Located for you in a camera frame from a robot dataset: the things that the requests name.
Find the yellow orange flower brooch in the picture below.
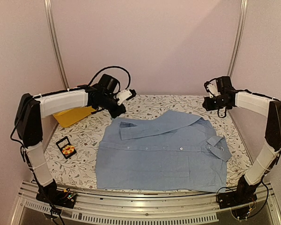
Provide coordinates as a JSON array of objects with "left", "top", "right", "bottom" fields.
[{"left": 62, "top": 145, "right": 75, "bottom": 155}]

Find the blue button-up shirt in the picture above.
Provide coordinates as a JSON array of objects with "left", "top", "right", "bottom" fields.
[{"left": 96, "top": 110, "right": 231, "bottom": 192}]

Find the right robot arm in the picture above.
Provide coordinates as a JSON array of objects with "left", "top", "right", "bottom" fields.
[{"left": 203, "top": 88, "right": 281, "bottom": 204}]

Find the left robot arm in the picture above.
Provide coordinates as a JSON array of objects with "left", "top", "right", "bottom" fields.
[{"left": 12, "top": 85, "right": 136, "bottom": 203}]

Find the black brooch case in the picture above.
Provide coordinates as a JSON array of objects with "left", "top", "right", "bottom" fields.
[{"left": 56, "top": 136, "right": 77, "bottom": 159}]

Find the yellow plastic basket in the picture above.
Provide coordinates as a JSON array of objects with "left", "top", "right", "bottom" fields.
[{"left": 53, "top": 106, "right": 96, "bottom": 128}]

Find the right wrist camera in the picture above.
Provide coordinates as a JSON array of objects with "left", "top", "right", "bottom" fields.
[{"left": 204, "top": 76, "right": 233, "bottom": 98}]

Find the left black cable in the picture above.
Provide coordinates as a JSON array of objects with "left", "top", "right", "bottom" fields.
[{"left": 88, "top": 66, "right": 132, "bottom": 91}]

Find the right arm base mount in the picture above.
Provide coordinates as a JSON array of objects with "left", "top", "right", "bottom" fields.
[{"left": 216, "top": 187, "right": 257, "bottom": 220}]

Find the right aluminium corner post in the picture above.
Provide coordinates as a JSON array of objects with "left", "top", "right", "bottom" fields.
[{"left": 227, "top": 0, "right": 248, "bottom": 77}]

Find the aluminium corner post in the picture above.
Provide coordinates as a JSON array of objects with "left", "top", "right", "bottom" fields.
[
  {"left": 227, "top": 0, "right": 248, "bottom": 77},
  {"left": 44, "top": 0, "right": 69, "bottom": 89}
]

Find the left aluminium corner post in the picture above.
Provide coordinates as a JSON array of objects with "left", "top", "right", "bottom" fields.
[{"left": 44, "top": 0, "right": 69, "bottom": 89}]

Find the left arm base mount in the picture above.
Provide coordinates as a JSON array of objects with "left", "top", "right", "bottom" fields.
[{"left": 36, "top": 188, "right": 77, "bottom": 209}]

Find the aluminium front rail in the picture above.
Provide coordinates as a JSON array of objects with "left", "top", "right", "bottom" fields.
[{"left": 11, "top": 181, "right": 281, "bottom": 225}]

